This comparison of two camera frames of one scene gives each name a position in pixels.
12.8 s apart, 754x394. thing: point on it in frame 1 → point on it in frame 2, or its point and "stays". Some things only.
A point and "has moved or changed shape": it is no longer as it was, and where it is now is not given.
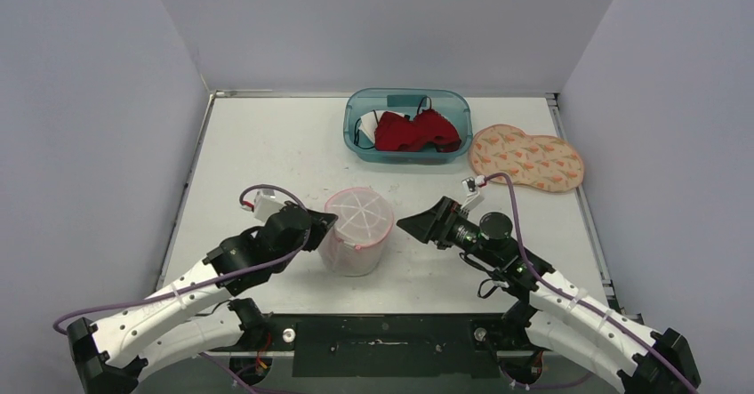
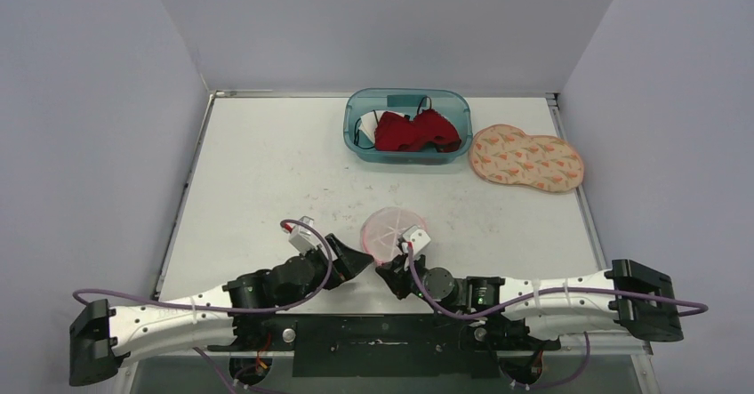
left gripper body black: x=283 y=264 → x=316 y=281
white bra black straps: x=368 y=124 stays
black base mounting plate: x=390 y=346 stays
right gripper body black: x=442 y=222 → x=398 y=270
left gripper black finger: x=320 y=224 → x=348 y=264
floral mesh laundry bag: x=531 y=162 stays
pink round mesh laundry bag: x=354 y=245 has moved or changed shape
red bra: x=394 y=132 stays
